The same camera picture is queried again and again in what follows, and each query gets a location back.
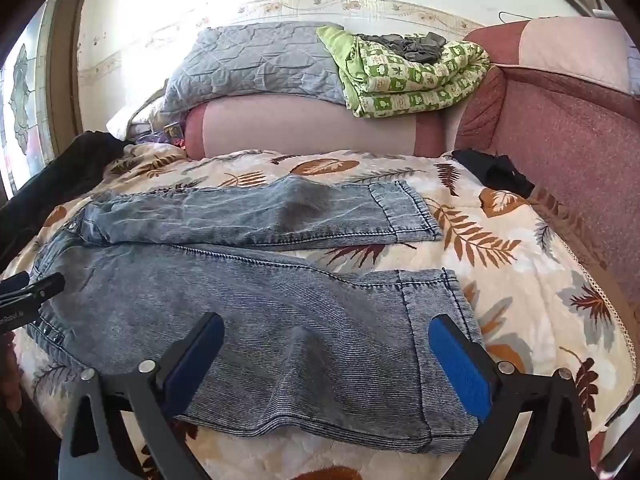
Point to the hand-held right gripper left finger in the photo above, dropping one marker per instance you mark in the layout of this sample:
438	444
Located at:
196	360

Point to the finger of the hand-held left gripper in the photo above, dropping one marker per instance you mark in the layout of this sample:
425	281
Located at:
15	282
42	290

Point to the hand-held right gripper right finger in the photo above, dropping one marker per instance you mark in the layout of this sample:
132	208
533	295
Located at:
457	365

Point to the blue denim pants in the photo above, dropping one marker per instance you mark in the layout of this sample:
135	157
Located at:
250	320

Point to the leaf print blanket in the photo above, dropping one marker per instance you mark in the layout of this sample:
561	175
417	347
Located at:
500	260

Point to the black jacket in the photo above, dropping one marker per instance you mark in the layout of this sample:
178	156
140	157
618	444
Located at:
65	170

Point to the white pillow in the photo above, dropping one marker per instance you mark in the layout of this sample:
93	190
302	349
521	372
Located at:
125	120

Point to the purple cloth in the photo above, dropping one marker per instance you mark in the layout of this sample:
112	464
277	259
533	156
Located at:
157	137

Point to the small black cloth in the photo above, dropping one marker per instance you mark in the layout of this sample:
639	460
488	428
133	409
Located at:
500	172

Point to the stained glass window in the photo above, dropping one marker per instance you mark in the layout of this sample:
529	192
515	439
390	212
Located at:
20	85

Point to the pink and maroon sofa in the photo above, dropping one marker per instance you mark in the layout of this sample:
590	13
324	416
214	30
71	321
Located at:
560	150

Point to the green printed blanket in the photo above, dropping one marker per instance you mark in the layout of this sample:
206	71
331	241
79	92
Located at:
415	85

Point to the grey quilted blanket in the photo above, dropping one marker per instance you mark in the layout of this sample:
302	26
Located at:
250	65

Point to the dark grey cloth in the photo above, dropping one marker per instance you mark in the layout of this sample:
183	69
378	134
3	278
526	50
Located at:
410	47

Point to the wooden door frame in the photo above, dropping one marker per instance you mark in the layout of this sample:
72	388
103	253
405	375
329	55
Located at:
67	60

